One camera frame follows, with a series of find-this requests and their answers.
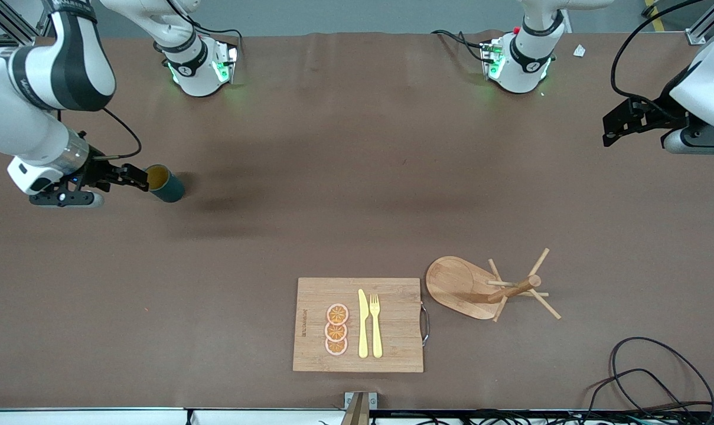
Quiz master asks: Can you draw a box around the bamboo cutting board metal handle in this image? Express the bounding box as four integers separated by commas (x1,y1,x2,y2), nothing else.
292,277,431,374

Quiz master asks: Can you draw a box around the yellow plastic fork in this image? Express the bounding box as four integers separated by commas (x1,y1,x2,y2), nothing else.
369,293,384,359

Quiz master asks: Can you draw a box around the black looped cable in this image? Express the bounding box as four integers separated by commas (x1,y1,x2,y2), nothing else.
586,368,688,414
609,336,714,414

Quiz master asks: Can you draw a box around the teal cup yellow inside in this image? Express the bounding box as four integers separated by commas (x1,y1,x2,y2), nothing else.
144,164,186,204

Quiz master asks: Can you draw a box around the large table cover sheet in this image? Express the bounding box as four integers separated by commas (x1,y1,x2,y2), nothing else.
0,30,714,411

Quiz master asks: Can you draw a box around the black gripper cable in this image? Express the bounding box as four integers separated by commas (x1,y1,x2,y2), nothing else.
610,0,709,107
100,108,142,160

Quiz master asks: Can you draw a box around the wooden cup rack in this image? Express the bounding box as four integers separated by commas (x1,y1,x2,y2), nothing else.
425,248,562,323

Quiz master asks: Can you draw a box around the aluminium frame profile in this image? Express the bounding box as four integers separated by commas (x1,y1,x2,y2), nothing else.
686,0,714,45

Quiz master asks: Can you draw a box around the yellow plastic knife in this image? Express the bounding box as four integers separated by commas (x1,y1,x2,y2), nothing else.
358,289,370,359

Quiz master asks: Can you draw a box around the aluminium camera mast profile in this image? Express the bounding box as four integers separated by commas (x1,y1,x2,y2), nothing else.
341,391,379,425

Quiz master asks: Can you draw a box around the dark aluminium frame strut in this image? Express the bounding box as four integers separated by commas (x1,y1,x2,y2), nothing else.
0,0,53,48

